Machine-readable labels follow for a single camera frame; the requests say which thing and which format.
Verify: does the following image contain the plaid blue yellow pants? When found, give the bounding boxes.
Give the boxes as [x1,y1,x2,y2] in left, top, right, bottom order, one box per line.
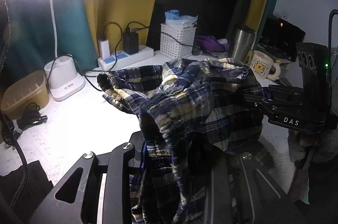
[97,58,274,223]

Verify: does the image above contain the white bear cartoon mug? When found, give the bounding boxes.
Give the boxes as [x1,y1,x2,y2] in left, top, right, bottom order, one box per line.
[249,50,281,81]

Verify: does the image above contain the white textured table cloth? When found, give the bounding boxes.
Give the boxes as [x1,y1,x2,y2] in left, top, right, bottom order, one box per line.
[0,49,291,182]

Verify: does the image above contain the black computer monitor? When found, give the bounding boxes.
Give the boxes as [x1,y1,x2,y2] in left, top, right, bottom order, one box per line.
[258,18,306,62]

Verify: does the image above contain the black folded garment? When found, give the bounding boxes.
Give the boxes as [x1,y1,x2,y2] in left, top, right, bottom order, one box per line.
[0,160,55,224]

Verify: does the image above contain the stainless steel tumbler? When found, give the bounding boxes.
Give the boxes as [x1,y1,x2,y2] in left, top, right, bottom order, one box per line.
[230,25,256,62]

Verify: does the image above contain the purple cloth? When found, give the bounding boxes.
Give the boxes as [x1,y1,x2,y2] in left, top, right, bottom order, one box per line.
[194,35,230,52]

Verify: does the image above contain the tan plastic food container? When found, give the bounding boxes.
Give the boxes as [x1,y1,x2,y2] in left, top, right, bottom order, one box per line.
[1,70,49,119]

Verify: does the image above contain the white perforated plastic basket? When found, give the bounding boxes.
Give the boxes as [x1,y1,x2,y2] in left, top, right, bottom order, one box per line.
[160,23,196,59]

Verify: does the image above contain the white charger plug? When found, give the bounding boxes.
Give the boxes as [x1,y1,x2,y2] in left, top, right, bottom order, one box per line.
[97,34,110,60]

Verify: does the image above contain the white power strip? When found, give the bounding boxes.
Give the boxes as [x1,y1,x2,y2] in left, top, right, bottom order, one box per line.
[97,45,154,72]

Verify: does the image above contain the black charger adapter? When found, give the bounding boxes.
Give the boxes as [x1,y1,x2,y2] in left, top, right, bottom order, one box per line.
[123,26,139,54]

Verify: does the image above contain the left teal curtain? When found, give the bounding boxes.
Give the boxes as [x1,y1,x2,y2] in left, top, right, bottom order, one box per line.
[2,0,97,82]

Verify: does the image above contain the coiled black cable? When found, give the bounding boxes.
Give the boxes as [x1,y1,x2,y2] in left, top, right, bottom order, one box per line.
[1,102,49,145]

